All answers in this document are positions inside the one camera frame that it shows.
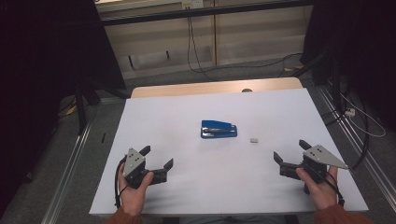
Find yellow floor tape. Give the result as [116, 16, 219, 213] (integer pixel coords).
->
[64, 105, 78, 118]

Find aluminium floor rail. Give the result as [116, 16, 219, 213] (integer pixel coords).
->
[40, 119, 95, 224]
[317, 85, 396, 213]

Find person's left hand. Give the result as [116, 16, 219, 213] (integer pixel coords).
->
[119, 162, 155, 217]

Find black floor cable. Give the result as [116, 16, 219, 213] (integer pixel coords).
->
[321, 102, 371, 172]

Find white wall socket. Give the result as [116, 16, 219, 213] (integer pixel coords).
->
[181, 0, 205, 10]

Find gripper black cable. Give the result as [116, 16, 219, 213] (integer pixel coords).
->
[323, 170, 346, 208]
[114, 156, 129, 209]

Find black metal beam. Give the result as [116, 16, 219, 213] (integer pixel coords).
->
[99, 0, 314, 28]

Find blue stapler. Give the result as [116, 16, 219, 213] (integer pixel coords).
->
[200, 119, 238, 140]

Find black stand legs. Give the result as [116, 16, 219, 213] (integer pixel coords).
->
[291, 46, 345, 120]
[74, 77, 132, 136]

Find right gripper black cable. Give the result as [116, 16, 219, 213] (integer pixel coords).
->
[323, 170, 346, 208]

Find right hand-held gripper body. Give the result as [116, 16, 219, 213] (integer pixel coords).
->
[279, 144, 349, 185]

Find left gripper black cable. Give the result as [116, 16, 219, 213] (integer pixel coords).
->
[114, 156, 129, 209]

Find black hanging cable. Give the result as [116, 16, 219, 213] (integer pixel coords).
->
[186, 7, 219, 82]
[188, 7, 304, 76]

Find white floor cable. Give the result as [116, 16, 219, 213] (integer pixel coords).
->
[339, 92, 387, 139]

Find person's right hand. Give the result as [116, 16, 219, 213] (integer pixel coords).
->
[295, 166, 339, 211]

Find black curtain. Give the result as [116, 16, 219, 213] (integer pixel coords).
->
[0, 0, 127, 218]
[300, 0, 396, 132]

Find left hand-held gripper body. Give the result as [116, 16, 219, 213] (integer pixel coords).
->
[122, 147, 169, 189]

